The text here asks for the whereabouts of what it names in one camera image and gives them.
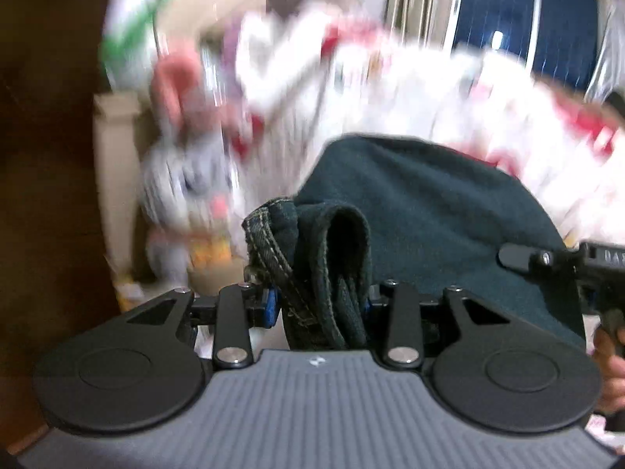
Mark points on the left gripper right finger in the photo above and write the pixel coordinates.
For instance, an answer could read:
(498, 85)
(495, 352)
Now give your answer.
(408, 329)

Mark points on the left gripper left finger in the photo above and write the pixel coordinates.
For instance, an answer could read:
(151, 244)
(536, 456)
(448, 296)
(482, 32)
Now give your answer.
(217, 327)

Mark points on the dark blue denim jeans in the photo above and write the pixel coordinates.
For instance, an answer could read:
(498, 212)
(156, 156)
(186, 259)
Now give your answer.
(374, 209)

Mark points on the person right hand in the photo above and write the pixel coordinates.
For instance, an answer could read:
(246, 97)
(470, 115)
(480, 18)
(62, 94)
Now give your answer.
(612, 368)

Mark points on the brown wooden cabinet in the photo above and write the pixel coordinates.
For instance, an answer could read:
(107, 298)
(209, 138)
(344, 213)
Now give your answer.
(55, 281)

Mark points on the white bedside drawer unit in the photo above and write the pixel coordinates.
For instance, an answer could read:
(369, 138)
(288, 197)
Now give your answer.
(124, 129)

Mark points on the white quilted strawberry bedspread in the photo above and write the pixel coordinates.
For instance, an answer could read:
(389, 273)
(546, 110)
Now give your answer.
(322, 74)

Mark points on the dark window pane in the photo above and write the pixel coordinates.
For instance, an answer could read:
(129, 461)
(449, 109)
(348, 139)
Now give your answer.
(567, 37)

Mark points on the green white plastic bag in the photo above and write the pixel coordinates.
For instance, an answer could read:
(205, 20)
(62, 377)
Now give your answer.
(130, 43)

